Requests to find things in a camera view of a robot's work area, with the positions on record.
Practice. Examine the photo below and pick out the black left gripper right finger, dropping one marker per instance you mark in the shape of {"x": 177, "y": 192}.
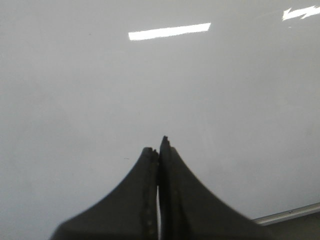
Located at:
{"x": 189, "y": 211}

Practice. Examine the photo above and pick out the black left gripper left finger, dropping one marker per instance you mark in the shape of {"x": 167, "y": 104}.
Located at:
{"x": 129, "y": 212}

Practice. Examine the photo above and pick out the white whiteboard with aluminium frame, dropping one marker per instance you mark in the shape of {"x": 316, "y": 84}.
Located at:
{"x": 85, "y": 85}

